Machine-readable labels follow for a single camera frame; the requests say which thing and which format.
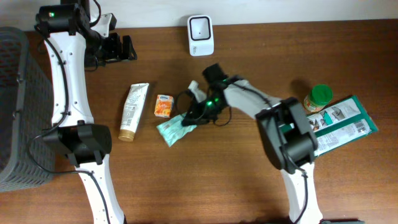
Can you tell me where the green lid jar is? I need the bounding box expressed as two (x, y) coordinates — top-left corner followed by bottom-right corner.
(303, 85), (333, 113)

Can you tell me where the mint green tissue pack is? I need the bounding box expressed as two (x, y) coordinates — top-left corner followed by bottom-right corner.
(157, 113), (197, 147)

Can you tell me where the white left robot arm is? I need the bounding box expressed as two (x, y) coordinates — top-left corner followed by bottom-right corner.
(34, 1), (137, 223)

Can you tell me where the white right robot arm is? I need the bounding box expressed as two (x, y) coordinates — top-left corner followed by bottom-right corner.
(182, 64), (323, 223)

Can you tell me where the white barcode scanner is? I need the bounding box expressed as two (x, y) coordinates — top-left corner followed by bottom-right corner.
(187, 15), (215, 57)

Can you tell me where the green wipes pack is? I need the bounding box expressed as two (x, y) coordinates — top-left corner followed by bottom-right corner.
(306, 95), (379, 157)

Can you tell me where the orange Kleenex tissue pack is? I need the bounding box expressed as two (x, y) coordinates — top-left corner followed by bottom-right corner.
(154, 95), (174, 118)

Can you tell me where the grey plastic mesh basket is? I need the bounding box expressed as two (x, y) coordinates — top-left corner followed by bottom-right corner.
(1, 27), (55, 192)

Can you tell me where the white cream tube gold cap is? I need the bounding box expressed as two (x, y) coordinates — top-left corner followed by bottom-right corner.
(118, 83), (149, 142)

